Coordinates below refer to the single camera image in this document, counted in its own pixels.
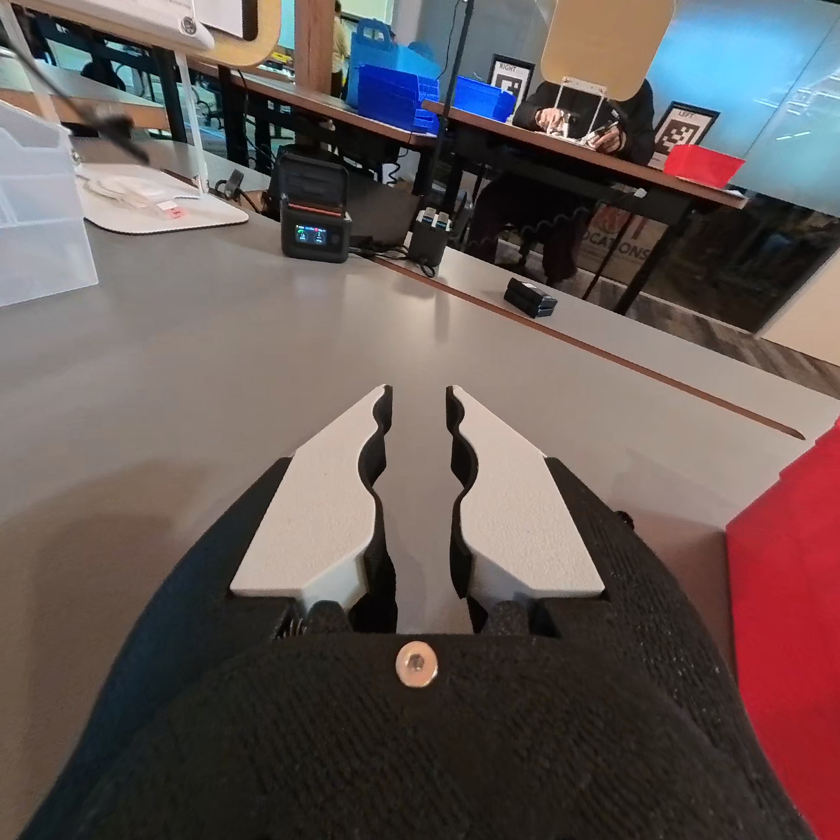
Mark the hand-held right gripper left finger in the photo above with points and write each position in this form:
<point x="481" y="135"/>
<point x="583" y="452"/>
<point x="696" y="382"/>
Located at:
<point x="308" y="518"/>

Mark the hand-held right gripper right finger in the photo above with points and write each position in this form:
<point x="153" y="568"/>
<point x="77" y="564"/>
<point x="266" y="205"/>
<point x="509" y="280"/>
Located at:
<point x="525" y="525"/>

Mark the red plastic bin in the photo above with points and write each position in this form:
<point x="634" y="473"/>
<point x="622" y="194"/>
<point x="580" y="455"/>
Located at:
<point x="787" y="623"/>

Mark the small black battery pack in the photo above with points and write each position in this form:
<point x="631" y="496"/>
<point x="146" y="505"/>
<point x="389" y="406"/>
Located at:
<point x="531" y="298"/>

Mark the printed cardboard box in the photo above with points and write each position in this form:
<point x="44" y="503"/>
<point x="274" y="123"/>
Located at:
<point x="623" y="249"/>

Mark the black battery charger dock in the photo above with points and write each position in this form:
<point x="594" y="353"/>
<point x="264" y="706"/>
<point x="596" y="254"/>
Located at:
<point x="426" y="243"/>

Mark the white sign stand base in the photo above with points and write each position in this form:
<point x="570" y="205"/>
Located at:
<point x="210" y="216"/>

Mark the black charger case with screen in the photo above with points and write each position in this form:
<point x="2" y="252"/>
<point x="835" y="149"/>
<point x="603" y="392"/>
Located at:
<point x="315" y="197"/>

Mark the long wooden table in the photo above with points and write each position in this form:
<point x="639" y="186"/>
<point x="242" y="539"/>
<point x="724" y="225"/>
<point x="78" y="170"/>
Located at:
<point x="394" y="134"/>
<point x="499" y="134"/>

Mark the clear plastic drawer box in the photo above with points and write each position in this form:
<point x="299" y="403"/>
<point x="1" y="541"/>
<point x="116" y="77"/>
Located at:
<point x="39" y="229"/>

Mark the small red bin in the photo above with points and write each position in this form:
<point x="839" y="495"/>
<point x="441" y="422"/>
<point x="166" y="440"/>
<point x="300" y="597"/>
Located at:
<point x="702" y="167"/>

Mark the framed tag sign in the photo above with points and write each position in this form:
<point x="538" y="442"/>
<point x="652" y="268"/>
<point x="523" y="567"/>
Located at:
<point x="515" y="79"/>
<point x="686" y="131"/>

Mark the blue plastic bin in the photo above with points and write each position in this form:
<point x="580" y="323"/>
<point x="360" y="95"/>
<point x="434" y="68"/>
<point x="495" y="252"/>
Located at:
<point x="482" y="98"/>
<point x="394" y="92"/>

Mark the black tripod light stand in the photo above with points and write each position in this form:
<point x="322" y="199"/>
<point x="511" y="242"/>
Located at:
<point x="458" y="65"/>

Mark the blue carry bag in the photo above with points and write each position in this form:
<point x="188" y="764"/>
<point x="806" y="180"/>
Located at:
<point x="387" y="46"/>

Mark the wooden pillar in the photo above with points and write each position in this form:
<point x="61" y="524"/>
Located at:
<point x="315" y="39"/>

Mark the poster sign on wooden board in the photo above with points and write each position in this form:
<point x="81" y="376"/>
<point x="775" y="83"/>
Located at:
<point x="259" y="39"/>

